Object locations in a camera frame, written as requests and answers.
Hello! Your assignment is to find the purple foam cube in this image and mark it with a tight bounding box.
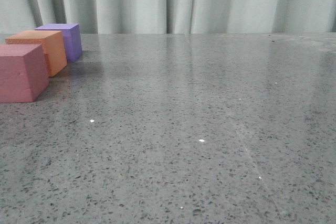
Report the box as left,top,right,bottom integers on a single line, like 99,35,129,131
36,23,82,62

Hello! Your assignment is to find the grey pleated curtain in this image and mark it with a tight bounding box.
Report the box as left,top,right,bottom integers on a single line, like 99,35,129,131
1,0,335,34

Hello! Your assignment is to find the orange foam cube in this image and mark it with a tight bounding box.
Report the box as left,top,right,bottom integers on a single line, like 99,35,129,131
5,30,67,77

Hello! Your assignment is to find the pink foam cube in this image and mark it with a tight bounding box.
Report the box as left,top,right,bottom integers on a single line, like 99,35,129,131
1,44,49,103

